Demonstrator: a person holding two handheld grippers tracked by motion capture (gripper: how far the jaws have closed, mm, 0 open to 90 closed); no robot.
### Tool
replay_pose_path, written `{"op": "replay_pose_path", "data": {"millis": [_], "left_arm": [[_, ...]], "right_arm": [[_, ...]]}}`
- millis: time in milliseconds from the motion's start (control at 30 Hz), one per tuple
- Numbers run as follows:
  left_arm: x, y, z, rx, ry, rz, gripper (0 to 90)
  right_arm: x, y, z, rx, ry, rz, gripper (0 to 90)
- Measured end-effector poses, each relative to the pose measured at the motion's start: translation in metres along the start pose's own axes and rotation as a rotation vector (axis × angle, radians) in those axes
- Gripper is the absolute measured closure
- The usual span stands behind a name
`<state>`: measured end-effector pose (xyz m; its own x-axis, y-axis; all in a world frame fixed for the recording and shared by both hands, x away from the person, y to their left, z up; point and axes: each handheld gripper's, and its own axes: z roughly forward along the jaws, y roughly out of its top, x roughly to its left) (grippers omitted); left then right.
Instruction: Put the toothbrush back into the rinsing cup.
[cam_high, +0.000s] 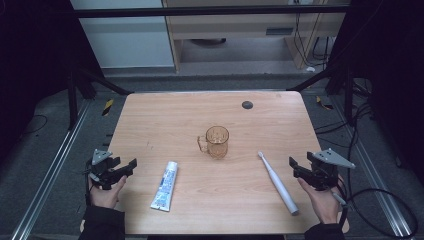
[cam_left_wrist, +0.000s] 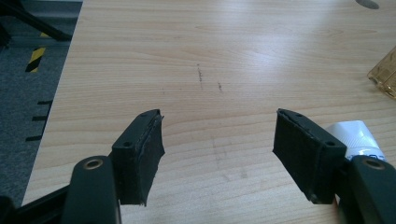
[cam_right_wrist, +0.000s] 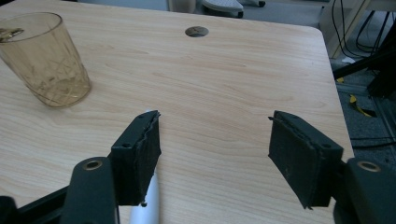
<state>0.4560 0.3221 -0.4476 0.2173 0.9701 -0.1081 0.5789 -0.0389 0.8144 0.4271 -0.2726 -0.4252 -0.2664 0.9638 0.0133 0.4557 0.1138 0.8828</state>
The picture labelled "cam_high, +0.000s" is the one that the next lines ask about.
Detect yellow and black tape strip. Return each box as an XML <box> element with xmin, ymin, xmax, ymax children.
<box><xmin>315</xmin><ymin>95</ymin><xmax>335</xmax><ymax>111</ymax></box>
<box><xmin>101</xmin><ymin>98</ymin><xmax>115</xmax><ymax>117</ymax></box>

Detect amber cut glass mug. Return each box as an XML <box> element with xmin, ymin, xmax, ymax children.
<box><xmin>196</xmin><ymin>125</ymin><xmax>230</xmax><ymax>160</ymax></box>

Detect aluminium floor rail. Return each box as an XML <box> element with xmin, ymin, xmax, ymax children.
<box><xmin>328</xmin><ymin>95</ymin><xmax>415</xmax><ymax>238</ymax></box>
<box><xmin>11</xmin><ymin>99</ymin><xmax>93</xmax><ymax>240</ymax></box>

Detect white cabinet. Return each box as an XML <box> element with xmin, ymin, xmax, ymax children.
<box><xmin>69</xmin><ymin>0</ymin><xmax>175</xmax><ymax>70</ymax></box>

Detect person's right hand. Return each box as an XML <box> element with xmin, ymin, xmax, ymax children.
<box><xmin>297</xmin><ymin>177</ymin><xmax>345</xmax><ymax>225</ymax></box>

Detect black curtain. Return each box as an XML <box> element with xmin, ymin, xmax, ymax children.
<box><xmin>0</xmin><ymin>0</ymin><xmax>105</xmax><ymax>163</ymax></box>
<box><xmin>328</xmin><ymin>0</ymin><xmax>424</xmax><ymax>188</ymax></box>

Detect white and blue toothpaste tube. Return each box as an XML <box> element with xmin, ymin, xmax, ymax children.
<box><xmin>150</xmin><ymin>161</ymin><xmax>179</xmax><ymax>213</ymax></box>

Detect black looped gripper cable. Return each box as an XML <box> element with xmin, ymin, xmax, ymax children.
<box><xmin>331</xmin><ymin>188</ymin><xmax>419</xmax><ymax>240</ymax></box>

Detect thin black floor cable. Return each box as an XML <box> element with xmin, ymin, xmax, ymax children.
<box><xmin>22</xmin><ymin>114</ymin><xmax>49</xmax><ymax>136</ymax></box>

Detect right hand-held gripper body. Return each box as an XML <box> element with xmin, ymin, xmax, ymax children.
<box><xmin>311</xmin><ymin>148</ymin><xmax>356</xmax><ymax>192</ymax></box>

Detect black diagonal frame strut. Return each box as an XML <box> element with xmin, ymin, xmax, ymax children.
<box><xmin>286</xmin><ymin>63</ymin><xmax>355</xmax><ymax>125</ymax></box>
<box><xmin>67</xmin><ymin>64</ymin><xmax>134</xmax><ymax>131</ymax></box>

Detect white electric toothbrush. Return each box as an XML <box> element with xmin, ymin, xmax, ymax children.
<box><xmin>257</xmin><ymin>151</ymin><xmax>300</xmax><ymax>217</ymax></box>

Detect black cables under desk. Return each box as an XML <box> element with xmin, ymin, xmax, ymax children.
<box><xmin>292</xmin><ymin>12</ymin><xmax>335</xmax><ymax>68</ymax></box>

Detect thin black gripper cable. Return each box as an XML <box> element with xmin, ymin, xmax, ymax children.
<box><xmin>84</xmin><ymin>164</ymin><xmax>93</xmax><ymax>206</ymax></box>

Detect light wooden desk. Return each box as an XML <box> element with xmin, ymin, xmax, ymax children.
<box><xmin>162</xmin><ymin>0</ymin><xmax>348</xmax><ymax>73</ymax></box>

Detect black floor cables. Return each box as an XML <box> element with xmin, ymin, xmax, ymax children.
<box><xmin>314</xmin><ymin>102</ymin><xmax>374</xmax><ymax>150</ymax></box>

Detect person's left hand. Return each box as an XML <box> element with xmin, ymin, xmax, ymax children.
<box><xmin>88</xmin><ymin>175</ymin><xmax>128</xmax><ymax>210</ymax></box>

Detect black horizontal frame bar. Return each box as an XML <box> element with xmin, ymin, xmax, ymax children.
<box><xmin>71</xmin><ymin>4</ymin><xmax>350</xmax><ymax>19</ymax></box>

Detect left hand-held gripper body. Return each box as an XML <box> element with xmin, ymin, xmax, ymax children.
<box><xmin>85</xmin><ymin>148</ymin><xmax>116</xmax><ymax>191</ymax></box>

